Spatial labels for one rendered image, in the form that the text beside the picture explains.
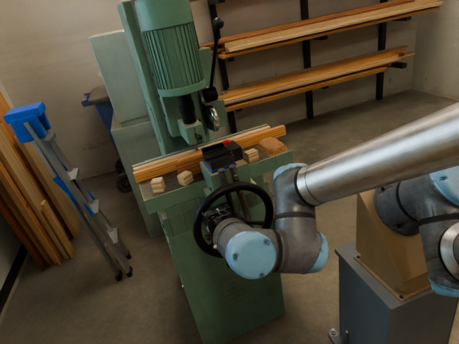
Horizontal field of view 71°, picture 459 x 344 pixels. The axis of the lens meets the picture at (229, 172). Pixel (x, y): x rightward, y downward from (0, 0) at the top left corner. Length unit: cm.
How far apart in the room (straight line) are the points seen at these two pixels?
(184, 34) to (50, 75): 257
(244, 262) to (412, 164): 33
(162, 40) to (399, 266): 101
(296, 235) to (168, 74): 70
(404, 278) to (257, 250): 60
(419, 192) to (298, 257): 43
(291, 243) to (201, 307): 92
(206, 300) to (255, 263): 89
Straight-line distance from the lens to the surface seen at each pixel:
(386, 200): 108
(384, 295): 120
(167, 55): 112
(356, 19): 372
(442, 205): 95
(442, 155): 54
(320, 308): 185
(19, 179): 244
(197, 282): 143
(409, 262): 114
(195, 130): 122
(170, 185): 120
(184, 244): 129
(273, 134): 141
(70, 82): 357
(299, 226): 70
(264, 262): 64
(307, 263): 70
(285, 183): 71
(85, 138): 370
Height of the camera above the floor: 146
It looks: 28 degrees down
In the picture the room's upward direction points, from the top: 11 degrees counter-clockwise
